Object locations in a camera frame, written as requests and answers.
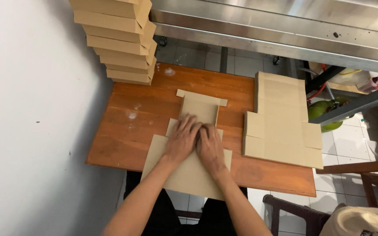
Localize person's black trousers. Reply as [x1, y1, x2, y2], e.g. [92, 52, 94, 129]
[123, 170, 249, 236]

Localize orange gas hose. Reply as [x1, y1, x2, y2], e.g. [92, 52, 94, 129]
[306, 64, 328, 101]

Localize dark plastic chair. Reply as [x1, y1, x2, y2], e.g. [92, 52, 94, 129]
[262, 194, 332, 236]

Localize brown wooden table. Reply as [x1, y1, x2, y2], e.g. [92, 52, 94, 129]
[86, 62, 317, 198]

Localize person's left hand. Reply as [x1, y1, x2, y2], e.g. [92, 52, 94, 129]
[163, 113, 203, 160]

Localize cardboard box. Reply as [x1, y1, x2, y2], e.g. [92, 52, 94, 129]
[141, 89, 233, 201]

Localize wooden chair frame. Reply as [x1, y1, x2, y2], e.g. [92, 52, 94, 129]
[316, 159, 378, 208]

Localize stainless steel counter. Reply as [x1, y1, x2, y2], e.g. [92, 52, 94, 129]
[149, 0, 378, 75]

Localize green gas cylinder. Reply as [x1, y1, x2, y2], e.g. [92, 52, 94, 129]
[307, 97, 348, 133]

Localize person's right hand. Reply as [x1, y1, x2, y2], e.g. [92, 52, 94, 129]
[196, 124, 226, 172]

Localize stack of folded cardboard boxes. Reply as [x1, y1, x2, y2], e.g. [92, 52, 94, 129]
[69, 0, 157, 86]

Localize white plastic jug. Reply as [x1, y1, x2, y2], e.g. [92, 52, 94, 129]
[327, 67, 378, 93]

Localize beige cloth bag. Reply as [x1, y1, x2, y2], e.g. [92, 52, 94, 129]
[319, 203, 378, 236]

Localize stack of flat cardboard blanks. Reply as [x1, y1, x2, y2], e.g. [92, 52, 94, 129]
[242, 71, 324, 170]

